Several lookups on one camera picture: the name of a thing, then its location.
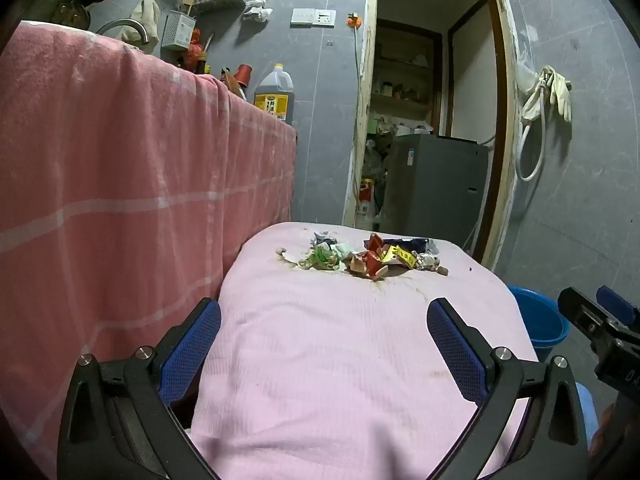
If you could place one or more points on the pale green wrapper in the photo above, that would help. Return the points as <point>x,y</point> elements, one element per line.
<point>343,250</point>

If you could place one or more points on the white red rice sack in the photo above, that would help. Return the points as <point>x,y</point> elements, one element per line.
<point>365,207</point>

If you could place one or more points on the person's right hand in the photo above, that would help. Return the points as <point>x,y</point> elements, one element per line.
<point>602,427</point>

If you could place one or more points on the white patterned wrapper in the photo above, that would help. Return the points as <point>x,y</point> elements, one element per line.
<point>428,261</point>

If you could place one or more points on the wooden shelf unit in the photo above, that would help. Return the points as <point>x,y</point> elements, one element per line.
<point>405,105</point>

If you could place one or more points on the yellow snack wrapper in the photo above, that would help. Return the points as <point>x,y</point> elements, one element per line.
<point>401,256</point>

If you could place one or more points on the large cooking oil jug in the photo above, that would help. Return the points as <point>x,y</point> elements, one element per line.
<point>274,92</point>

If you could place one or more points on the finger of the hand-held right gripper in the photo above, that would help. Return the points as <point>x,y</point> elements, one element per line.
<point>616,304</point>
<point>580,310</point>

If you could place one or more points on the brown sauce bottle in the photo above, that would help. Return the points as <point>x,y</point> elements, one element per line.
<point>231,85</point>

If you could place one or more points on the dark blue snack wrapper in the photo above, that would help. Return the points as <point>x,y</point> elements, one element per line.
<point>415,245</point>

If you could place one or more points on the white wall socket plate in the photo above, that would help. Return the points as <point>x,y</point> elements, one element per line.
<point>312,17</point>

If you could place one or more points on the orange wall hook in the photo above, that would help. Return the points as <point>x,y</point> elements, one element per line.
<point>353,20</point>

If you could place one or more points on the clear plastic bag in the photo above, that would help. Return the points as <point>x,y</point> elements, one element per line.
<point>525,67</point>

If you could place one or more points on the wooden door frame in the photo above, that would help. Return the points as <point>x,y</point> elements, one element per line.
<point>505,110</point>

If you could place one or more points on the metal faucet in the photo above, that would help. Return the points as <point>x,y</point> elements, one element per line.
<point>125,23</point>

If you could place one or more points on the white paper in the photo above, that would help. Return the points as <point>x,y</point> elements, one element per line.
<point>323,238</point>

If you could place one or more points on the blue plastic bucket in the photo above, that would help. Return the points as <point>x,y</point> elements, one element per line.
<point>535,320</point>

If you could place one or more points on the cream rubber gloves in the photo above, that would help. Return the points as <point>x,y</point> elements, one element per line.
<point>557,87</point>

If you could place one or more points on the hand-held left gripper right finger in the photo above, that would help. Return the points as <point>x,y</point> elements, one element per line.
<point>457,350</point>

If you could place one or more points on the beige hanging cloth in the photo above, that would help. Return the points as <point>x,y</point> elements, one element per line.
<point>142,17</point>

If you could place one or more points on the red cup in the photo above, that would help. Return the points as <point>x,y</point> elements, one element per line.
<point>243,75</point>

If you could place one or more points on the white crumpled rag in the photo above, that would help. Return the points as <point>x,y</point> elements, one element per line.
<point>257,9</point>

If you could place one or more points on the grey washing machine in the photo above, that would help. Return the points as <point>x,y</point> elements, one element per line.
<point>430,190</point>

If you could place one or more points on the pink towel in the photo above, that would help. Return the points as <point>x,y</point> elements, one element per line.
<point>325,360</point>

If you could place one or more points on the red plastic bag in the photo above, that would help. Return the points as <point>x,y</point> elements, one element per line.
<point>193,47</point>

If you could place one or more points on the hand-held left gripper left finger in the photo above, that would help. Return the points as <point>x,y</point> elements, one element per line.
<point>192,345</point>

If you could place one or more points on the pink checked cloth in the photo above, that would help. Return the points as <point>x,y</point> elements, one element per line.
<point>125,160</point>

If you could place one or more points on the perforated metal utensil holder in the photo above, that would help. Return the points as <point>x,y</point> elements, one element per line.
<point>178,30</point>

